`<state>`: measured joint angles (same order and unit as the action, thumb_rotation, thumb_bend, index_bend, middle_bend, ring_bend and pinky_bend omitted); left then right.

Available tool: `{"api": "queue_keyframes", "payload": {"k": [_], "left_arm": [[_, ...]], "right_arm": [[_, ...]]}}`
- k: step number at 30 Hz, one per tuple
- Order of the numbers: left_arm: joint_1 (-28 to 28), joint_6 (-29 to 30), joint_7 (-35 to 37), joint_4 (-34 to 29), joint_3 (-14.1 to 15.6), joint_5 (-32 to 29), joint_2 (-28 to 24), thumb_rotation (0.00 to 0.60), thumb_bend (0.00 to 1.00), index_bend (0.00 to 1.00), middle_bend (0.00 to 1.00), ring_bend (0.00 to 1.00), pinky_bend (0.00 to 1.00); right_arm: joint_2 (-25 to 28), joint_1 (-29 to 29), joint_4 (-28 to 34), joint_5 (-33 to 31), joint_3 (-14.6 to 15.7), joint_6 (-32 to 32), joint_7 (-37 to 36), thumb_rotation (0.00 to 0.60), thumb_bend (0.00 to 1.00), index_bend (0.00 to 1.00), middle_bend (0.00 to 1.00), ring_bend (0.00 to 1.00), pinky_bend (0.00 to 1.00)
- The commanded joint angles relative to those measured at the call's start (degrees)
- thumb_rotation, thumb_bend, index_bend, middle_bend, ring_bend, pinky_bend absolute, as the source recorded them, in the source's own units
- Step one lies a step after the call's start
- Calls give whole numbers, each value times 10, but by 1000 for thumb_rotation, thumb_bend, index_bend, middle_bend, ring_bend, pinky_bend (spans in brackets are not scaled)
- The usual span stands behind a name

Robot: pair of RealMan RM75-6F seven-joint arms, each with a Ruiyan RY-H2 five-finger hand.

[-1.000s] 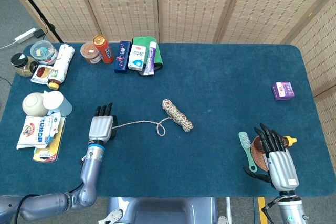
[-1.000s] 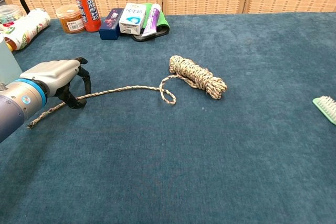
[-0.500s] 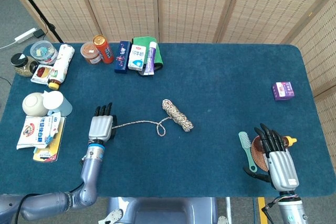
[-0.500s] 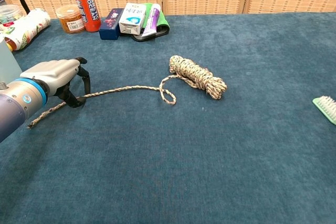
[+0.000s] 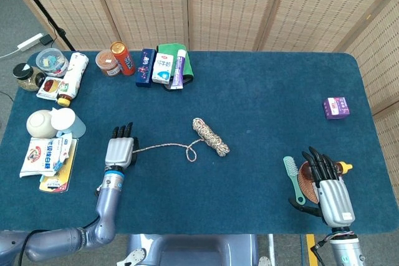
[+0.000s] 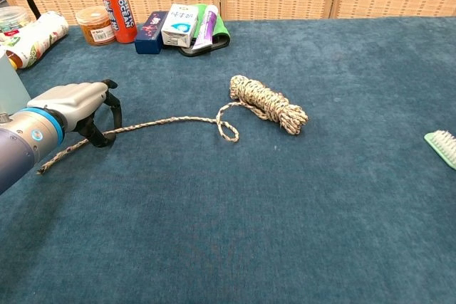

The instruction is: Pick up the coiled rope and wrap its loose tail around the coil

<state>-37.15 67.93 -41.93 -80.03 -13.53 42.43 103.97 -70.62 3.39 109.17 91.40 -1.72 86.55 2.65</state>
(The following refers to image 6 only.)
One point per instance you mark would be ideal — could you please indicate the blue table carpet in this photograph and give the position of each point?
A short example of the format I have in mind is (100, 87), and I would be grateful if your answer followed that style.
(228, 211)

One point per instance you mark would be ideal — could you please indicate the white printed bottle yellow cap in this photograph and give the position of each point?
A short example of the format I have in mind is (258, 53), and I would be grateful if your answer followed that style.
(39, 38)

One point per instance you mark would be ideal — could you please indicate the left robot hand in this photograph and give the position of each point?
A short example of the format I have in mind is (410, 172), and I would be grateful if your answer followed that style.
(76, 99)

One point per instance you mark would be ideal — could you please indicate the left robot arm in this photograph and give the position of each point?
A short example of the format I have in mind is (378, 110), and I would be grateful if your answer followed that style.
(18, 144)

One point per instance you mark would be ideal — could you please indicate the green cloth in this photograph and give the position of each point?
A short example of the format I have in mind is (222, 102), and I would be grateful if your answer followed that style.
(222, 30)

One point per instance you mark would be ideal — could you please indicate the clear tub with clips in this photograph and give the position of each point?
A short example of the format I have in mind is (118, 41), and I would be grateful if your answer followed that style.
(12, 19)

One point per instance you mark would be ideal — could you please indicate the orange drink can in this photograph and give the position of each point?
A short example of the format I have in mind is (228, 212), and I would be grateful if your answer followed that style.
(117, 8)

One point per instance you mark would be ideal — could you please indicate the dark blue box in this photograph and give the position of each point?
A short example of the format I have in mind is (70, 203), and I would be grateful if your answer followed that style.
(149, 35)

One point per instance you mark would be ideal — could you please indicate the orange sauce plastic jar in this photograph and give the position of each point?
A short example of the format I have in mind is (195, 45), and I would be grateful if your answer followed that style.
(95, 28)

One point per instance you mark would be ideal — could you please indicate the light blue cup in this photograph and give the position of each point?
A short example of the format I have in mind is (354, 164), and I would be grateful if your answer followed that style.
(10, 87)

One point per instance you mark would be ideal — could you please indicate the mint green plastic hairbrush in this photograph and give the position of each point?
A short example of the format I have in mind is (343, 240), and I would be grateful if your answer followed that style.
(445, 147)

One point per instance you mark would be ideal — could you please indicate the purple toothpaste tube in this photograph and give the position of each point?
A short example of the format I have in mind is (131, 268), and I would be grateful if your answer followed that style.
(206, 28)

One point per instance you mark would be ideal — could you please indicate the white milk carton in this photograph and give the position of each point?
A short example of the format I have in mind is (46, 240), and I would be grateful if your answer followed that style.
(178, 26)

